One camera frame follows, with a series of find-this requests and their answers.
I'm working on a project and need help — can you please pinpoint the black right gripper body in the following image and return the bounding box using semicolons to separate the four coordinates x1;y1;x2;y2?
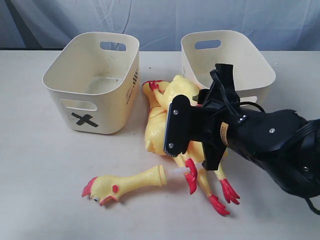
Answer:
189;105;247;160

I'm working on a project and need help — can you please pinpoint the yellow rubber chicken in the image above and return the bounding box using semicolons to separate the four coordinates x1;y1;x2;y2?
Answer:
174;141;240;216
142;80;198;194

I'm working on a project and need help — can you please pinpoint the headless yellow rubber chicken body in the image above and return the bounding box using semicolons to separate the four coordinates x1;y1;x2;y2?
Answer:
147;74;200;111

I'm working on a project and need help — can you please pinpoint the detached rubber chicken head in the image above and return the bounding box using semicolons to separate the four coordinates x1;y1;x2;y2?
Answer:
81;165;193;207

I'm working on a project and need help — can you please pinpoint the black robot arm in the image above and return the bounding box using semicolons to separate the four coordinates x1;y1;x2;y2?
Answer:
164;95;320;199

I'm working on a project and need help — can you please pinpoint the cream bin marked O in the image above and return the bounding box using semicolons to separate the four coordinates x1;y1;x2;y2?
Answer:
180;30;276;104

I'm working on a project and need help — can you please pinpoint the cream bin marked X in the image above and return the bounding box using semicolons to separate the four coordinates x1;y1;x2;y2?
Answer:
42;32;140;135

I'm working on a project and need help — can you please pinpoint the blue-grey backdrop cloth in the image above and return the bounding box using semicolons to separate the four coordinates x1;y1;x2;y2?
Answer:
0;0;320;51

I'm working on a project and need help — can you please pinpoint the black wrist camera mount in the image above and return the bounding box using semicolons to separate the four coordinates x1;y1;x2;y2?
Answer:
193;63;242;120

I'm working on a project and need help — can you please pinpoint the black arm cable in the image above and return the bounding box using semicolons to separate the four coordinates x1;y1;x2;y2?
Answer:
209;69;320;217

